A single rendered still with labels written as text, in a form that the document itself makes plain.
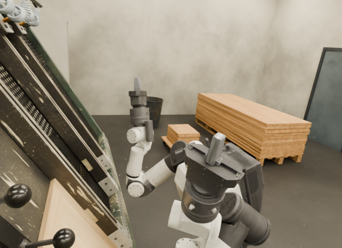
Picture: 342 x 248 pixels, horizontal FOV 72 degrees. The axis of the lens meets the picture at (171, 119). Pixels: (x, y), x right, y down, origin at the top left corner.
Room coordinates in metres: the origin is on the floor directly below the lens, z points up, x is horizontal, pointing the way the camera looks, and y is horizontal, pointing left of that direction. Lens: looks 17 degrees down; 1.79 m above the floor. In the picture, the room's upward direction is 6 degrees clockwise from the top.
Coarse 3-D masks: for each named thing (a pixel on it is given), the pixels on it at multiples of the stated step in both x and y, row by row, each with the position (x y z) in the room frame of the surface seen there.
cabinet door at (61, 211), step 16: (48, 192) 0.66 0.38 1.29; (64, 192) 0.73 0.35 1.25; (48, 208) 0.58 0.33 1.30; (64, 208) 0.66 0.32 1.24; (80, 208) 0.76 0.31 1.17; (48, 224) 0.52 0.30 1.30; (64, 224) 0.59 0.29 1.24; (80, 224) 0.68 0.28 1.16; (96, 224) 0.79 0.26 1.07; (80, 240) 0.61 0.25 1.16; (96, 240) 0.70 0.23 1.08
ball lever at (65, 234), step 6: (66, 228) 0.35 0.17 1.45; (60, 234) 0.33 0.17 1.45; (66, 234) 0.34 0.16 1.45; (72, 234) 0.34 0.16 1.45; (24, 240) 0.36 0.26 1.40; (42, 240) 0.35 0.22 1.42; (48, 240) 0.35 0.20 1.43; (54, 240) 0.33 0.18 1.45; (60, 240) 0.33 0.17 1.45; (66, 240) 0.33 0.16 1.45; (72, 240) 0.34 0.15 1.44; (18, 246) 0.35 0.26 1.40; (24, 246) 0.35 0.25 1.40; (30, 246) 0.35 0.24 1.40; (36, 246) 0.35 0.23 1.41; (54, 246) 0.33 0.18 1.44; (60, 246) 0.32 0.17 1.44; (66, 246) 0.33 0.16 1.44
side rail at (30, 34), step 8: (32, 32) 1.99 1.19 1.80; (32, 40) 1.98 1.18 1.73; (40, 48) 2.00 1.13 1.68; (48, 56) 2.02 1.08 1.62; (48, 64) 2.02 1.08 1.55; (56, 72) 2.04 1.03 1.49; (64, 80) 2.06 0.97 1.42; (64, 88) 2.06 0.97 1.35; (72, 88) 2.16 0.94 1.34; (72, 96) 2.09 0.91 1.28; (80, 104) 2.11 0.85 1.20; (88, 112) 2.17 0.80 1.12; (88, 120) 2.14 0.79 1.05; (96, 128) 2.17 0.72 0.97
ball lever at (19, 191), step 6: (12, 186) 0.32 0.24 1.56; (18, 186) 0.32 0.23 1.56; (24, 186) 0.32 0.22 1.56; (6, 192) 0.31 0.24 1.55; (12, 192) 0.31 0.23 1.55; (18, 192) 0.31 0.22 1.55; (24, 192) 0.31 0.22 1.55; (30, 192) 0.32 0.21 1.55; (0, 198) 0.32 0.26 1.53; (6, 198) 0.30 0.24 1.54; (12, 198) 0.30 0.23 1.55; (18, 198) 0.30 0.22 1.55; (24, 198) 0.31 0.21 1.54; (30, 198) 0.32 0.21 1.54; (6, 204) 0.30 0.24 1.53; (12, 204) 0.30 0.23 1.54; (18, 204) 0.30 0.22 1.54; (24, 204) 0.31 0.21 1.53
